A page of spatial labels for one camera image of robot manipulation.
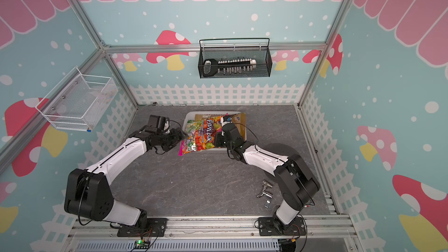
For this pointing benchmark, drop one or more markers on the black wire wall basket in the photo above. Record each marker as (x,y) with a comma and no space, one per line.
(234,58)

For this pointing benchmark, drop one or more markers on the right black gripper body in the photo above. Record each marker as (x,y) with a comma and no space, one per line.
(220,140)

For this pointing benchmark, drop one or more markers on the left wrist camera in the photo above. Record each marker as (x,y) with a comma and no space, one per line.
(163,124)

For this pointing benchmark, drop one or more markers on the large gold red candy bag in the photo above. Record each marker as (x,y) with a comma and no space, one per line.
(239,119)

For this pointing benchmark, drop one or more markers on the silver metal clamp parts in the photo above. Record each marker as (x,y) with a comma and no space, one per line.
(265,192)

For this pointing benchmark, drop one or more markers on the pink fruit chewy candy bag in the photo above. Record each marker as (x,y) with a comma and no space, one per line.
(201,135)

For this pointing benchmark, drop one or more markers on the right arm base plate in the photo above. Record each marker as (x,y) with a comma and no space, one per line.
(270,226)

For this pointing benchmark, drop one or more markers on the small circuit board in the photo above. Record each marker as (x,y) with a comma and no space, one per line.
(142,244)

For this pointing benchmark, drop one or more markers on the black socket tool set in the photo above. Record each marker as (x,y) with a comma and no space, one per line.
(213,67)

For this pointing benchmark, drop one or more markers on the white plastic basket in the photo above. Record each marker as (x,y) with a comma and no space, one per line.
(190,116)

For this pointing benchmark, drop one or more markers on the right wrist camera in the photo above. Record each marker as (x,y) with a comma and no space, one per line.
(225,119)

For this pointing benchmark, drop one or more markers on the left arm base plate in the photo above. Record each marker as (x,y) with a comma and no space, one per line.
(150,227)

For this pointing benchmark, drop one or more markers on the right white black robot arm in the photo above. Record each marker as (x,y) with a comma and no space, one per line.
(298,185)

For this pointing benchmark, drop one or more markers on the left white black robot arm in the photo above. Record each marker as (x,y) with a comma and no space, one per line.
(88,194)

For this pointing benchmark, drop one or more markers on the white wire wall basket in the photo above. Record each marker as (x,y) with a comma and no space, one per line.
(78,101)

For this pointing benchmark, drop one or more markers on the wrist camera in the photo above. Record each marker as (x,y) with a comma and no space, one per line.
(163,124)
(225,119)

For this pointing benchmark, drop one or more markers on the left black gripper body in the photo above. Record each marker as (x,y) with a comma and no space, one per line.
(167,139)

